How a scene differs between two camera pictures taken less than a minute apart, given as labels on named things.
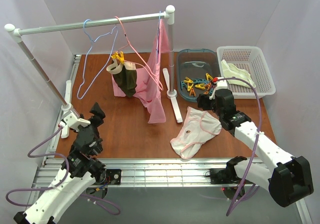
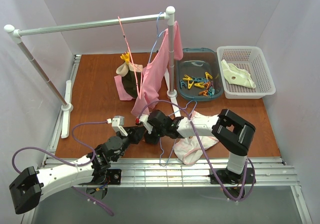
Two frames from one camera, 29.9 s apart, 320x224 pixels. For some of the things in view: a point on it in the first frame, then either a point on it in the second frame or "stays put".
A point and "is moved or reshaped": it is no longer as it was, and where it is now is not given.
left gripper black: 94,120 → 132,134
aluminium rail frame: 142,172 stays put
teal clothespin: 183,84 stays put
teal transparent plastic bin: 197,69 stays put
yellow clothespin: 199,86 stays put
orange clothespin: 192,92 → 207,84
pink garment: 149,81 is moved or reshaped
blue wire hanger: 88,55 → 160,138
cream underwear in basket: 231,71 stays put
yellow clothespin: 115,56 → 126,57
